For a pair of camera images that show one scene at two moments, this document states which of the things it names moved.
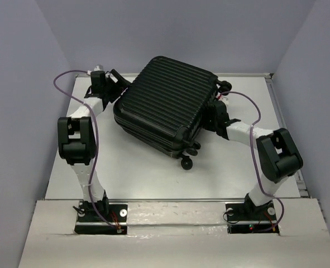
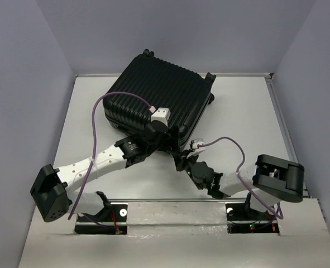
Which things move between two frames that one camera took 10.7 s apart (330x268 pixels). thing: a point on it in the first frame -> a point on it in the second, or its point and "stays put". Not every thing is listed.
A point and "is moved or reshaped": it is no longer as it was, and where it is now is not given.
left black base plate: x=101 y=219 stays put
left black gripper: x=120 y=86 -> x=174 y=142
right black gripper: x=206 y=125 -> x=180 y=159
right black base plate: x=247 y=218 stays put
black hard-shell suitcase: x=167 y=105 is moved or reshaped
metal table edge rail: x=282 y=124 stays put
